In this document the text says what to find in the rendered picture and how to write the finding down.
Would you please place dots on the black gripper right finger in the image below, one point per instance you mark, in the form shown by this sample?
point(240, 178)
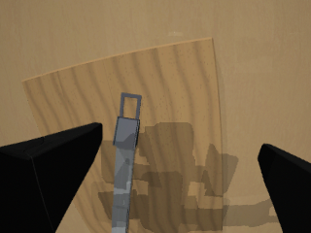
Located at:
point(288, 181)

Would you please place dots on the light brown wooden board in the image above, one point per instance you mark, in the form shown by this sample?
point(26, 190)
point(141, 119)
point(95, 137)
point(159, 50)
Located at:
point(177, 184)

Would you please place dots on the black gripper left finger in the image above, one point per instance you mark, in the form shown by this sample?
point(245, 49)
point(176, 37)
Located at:
point(40, 177)

